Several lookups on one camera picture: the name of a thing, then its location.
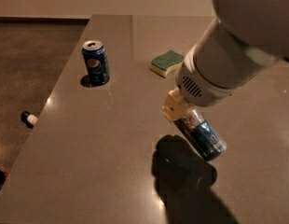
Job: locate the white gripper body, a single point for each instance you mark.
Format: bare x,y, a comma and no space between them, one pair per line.
200,85

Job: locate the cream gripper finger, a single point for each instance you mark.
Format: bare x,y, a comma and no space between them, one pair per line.
176,106

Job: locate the small black white bottle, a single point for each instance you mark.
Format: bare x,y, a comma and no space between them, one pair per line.
29,118

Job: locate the blue pepsi can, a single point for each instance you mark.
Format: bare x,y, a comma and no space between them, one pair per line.
96,62

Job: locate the green yellow sponge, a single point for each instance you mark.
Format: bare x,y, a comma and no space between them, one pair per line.
166,63

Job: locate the silver blue redbull can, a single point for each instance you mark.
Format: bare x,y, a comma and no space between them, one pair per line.
201,135

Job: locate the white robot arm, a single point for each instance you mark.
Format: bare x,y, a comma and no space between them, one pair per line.
244,38

